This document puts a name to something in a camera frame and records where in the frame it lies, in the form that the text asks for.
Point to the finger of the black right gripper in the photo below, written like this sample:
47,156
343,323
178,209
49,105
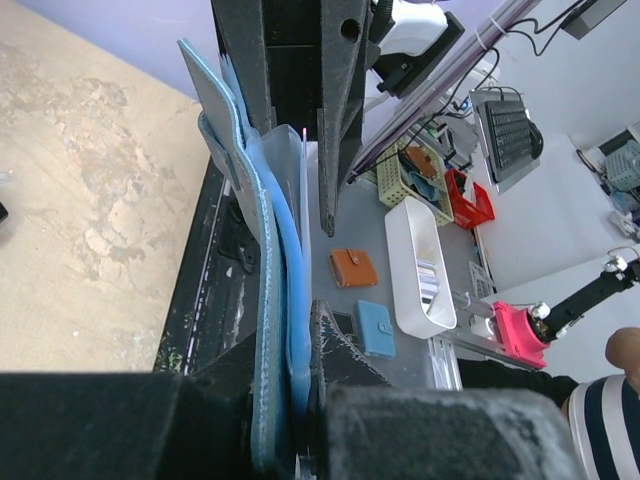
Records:
241,35
344,31

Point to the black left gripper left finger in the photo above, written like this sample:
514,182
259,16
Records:
131,425

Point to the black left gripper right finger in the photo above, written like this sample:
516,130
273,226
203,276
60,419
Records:
364,428

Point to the blue leather card holder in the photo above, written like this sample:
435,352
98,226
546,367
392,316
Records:
267,173

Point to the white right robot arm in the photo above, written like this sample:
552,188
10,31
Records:
304,63

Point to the light blue card holder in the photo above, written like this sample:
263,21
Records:
375,330

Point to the black card holder on floor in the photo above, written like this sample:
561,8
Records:
346,326

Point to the orange card holder on floor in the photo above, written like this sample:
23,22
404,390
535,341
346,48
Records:
352,268

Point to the white plastic bin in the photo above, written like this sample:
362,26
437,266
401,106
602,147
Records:
422,299

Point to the yellow perforated basket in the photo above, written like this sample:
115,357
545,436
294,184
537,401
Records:
398,177

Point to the pink fixture block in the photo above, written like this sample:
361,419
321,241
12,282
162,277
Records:
517,336

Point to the black computer keyboard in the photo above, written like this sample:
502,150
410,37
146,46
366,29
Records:
509,140

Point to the red plastic basket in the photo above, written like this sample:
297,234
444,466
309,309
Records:
470,202

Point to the person head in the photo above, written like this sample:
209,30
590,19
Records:
622,350

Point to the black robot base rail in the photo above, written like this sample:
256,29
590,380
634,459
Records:
215,298

